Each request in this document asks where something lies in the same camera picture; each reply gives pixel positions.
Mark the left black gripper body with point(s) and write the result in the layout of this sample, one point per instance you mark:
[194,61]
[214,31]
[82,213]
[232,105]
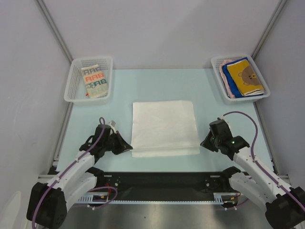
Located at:
[106,144]

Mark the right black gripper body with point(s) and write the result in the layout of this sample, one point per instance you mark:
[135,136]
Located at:
[210,142]

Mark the white towel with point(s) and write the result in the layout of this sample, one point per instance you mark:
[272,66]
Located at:
[166,128]

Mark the yellow brown bear towel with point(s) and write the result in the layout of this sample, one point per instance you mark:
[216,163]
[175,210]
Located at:
[244,78]

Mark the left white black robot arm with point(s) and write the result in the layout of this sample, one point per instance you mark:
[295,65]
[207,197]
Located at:
[50,201]

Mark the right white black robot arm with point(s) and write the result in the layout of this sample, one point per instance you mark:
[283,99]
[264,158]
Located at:
[283,205]

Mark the pink towel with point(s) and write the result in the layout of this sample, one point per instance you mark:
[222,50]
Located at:
[228,89]

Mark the printed letters towel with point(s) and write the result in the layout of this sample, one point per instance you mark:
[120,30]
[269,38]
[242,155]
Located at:
[95,81]

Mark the left white plastic basket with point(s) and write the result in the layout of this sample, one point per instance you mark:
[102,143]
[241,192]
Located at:
[75,91]

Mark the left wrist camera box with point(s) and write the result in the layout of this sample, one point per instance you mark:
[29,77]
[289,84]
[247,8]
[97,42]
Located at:
[112,124]

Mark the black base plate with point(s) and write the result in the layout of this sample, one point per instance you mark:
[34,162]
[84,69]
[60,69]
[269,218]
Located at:
[166,186]

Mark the white slotted cable duct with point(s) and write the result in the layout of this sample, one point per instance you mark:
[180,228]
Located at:
[95,199]

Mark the left aluminium corner post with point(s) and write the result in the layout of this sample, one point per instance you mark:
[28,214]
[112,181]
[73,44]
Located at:
[54,30]

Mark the aluminium corner post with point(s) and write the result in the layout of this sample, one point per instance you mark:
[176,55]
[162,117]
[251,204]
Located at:
[54,30]
[271,23]

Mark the right aluminium corner post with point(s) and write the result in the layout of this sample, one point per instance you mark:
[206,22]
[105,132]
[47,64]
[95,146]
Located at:
[271,23]

